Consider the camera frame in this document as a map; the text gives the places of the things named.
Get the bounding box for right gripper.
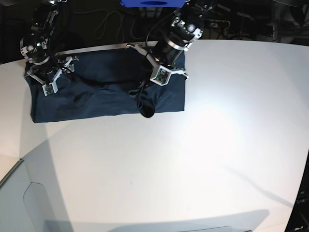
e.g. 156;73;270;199
24;56;79;83

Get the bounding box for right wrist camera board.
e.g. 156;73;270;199
42;83;58;96

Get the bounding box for grey cable behind table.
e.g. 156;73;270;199
93;9;145;41

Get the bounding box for dark blue T-shirt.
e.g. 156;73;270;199
25;49;185;123

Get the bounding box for black power strip red light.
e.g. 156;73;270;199
204;19;230;28

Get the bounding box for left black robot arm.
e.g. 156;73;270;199
126;0;217;86

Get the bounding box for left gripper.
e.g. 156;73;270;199
126;43;189;79

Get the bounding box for blue plastic box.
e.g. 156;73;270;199
120;0;187;8

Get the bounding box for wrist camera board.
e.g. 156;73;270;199
150;68;171;86
42;83;58;96

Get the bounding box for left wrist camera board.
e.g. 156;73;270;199
150;68;171;86

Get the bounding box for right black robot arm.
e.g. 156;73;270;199
19;0;72;85

